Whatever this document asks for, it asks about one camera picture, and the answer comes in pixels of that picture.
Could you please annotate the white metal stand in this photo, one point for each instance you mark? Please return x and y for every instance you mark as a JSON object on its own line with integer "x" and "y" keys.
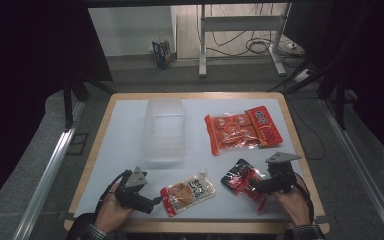
{"x": 243, "y": 23}

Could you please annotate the person's right hand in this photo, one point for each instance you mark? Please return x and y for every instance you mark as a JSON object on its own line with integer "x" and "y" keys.
{"x": 293, "y": 205}

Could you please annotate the large orange-red snack packet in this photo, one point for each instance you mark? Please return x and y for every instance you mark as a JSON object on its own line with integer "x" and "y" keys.
{"x": 240, "y": 131}

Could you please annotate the aluminium rail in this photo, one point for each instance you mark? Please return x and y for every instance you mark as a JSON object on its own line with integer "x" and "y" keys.
{"x": 46, "y": 180}
{"x": 360, "y": 166}

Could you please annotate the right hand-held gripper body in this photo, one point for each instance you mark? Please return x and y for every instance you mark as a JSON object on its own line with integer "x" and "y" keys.
{"x": 281, "y": 176}

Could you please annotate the black stand legs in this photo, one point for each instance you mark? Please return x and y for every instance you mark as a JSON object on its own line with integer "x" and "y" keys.
{"x": 68, "y": 106}
{"x": 340, "y": 100}

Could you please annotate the black floor plate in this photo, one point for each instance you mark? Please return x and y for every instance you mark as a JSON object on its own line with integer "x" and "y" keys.
{"x": 77, "y": 144}

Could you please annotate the person's left hand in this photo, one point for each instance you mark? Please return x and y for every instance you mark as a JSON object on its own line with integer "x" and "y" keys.
{"x": 111, "y": 215}

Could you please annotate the dark curtain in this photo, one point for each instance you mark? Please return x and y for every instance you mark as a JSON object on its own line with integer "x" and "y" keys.
{"x": 30, "y": 66}
{"x": 373, "y": 66}

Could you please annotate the clear plastic container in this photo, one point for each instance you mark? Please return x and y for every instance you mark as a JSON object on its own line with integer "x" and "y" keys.
{"x": 164, "y": 133}

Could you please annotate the black and red snack packet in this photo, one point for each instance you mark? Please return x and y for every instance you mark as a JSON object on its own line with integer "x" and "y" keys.
{"x": 240, "y": 176}

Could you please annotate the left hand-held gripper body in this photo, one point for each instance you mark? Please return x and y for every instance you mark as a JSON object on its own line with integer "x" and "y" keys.
{"x": 136, "y": 180}

